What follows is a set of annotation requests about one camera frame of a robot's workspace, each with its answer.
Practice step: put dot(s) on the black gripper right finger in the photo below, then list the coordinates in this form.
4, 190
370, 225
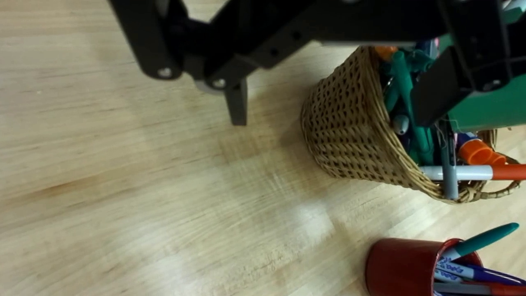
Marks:
470, 49

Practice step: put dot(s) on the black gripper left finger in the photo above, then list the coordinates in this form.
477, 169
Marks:
219, 37

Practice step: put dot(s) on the wicker stationery basket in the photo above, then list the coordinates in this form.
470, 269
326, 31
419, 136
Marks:
350, 125

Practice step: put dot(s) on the green box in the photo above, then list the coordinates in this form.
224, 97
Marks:
493, 108

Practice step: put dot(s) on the white orange marker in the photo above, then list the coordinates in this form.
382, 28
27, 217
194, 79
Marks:
470, 172

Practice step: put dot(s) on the grey pen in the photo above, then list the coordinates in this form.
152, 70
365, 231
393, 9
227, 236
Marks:
451, 174

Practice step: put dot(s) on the wooden butcher block table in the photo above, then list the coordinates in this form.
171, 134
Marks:
137, 190

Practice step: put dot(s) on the teal marker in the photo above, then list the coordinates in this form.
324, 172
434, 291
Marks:
485, 238

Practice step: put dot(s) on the blue pen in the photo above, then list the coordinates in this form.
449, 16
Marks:
466, 271

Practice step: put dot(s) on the red mug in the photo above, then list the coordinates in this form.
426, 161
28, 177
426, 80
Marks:
400, 268

